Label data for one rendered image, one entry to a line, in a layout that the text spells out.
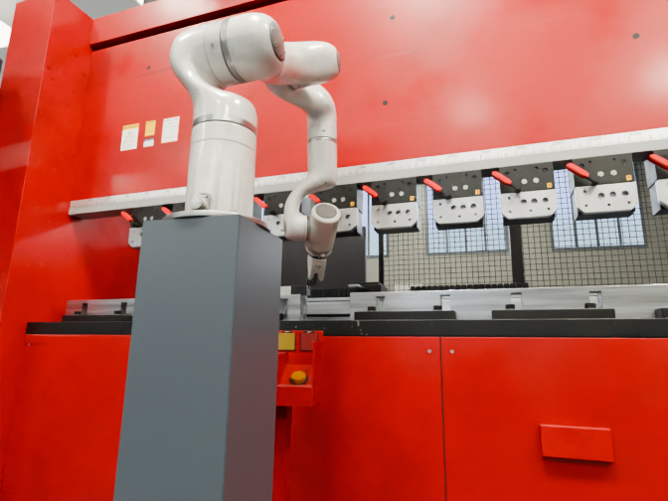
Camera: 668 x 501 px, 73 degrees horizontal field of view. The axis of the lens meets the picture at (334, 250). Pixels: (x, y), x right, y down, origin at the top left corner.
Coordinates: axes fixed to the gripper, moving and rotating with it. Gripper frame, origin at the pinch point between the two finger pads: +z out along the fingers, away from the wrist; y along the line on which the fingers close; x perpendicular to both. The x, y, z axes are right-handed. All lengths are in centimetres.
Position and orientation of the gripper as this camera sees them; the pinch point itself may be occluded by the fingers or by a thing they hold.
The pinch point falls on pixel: (311, 279)
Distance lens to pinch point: 150.4
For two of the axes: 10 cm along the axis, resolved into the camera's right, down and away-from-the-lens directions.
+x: -9.8, -0.5, -1.8
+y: -0.8, -7.4, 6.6
